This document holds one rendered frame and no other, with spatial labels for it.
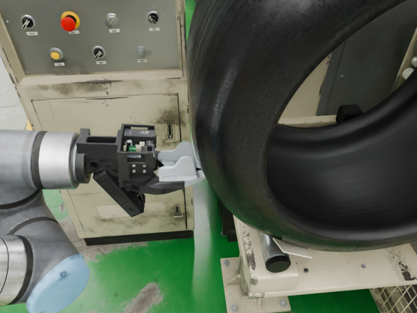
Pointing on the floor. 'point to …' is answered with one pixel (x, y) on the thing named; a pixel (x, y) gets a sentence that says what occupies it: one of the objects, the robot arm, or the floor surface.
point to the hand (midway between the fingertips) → (204, 173)
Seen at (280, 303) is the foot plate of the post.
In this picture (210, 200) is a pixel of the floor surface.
